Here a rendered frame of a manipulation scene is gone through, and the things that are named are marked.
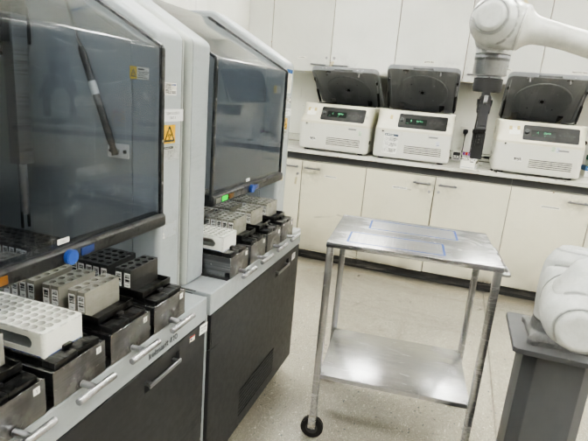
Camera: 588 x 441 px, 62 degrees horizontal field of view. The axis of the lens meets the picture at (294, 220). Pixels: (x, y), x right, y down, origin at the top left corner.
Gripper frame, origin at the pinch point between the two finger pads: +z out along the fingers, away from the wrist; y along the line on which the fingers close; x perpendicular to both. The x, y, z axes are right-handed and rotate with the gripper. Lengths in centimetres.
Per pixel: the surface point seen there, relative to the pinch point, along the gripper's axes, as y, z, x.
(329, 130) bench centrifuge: 219, 14, 101
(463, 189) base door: 219, 45, -3
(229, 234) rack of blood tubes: -11, 34, 70
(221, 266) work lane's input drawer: -17, 43, 69
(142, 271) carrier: -51, 34, 73
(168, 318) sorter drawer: -51, 45, 66
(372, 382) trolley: 20, 92, 21
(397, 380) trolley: 26, 92, 13
